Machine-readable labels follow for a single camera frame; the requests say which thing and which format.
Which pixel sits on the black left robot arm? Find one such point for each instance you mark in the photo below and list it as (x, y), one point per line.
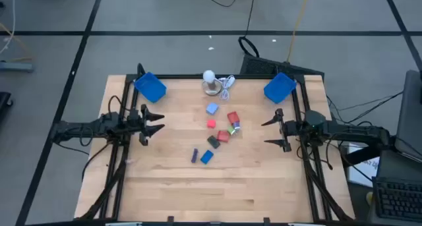
(82, 127)

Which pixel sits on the black charger block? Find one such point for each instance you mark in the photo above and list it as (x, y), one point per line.
(213, 142)

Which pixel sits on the bulb lamp with wooden base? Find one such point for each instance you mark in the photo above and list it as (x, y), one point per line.
(211, 84)

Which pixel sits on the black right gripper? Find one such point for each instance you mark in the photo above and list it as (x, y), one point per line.
(290, 128)

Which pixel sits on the green and white plug charger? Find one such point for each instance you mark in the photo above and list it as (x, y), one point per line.
(231, 130)

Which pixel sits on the white paper sign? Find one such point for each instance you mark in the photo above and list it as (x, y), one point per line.
(366, 173)

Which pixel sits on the black mesh panel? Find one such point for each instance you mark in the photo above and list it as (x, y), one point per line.
(263, 67)

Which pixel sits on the black keyboard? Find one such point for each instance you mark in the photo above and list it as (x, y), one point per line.
(399, 199)

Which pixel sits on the small yellow object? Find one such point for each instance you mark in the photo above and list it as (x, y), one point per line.
(370, 198)

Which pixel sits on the black metal table frame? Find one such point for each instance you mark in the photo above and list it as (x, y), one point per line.
(184, 76)

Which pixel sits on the grey laptop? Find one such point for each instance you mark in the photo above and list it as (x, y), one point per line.
(410, 114)

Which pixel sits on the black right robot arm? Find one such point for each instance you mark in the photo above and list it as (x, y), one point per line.
(356, 132)

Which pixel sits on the dark navy narrow charger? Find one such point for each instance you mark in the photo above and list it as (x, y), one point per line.
(194, 155)

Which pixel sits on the red charger block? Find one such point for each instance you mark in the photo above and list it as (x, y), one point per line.
(233, 117)

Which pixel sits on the black desk bar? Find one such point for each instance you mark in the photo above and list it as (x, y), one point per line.
(366, 155)

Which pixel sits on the blue plastic bin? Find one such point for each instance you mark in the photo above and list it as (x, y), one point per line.
(150, 87)
(280, 87)

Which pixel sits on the bright blue charger block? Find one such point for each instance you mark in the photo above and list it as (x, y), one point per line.
(206, 157)

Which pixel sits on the red multiport USB charger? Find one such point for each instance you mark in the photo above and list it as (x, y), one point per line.
(223, 136)

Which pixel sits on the grey floor strip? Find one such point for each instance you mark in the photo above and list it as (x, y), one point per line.
(16, 66)

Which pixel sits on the light blue charger block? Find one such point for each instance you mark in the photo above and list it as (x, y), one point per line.
(212, 108)

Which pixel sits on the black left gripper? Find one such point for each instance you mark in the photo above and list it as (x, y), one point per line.
(135, 122)

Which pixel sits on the pink dual USB charger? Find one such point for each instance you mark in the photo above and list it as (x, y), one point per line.
(211, 124)

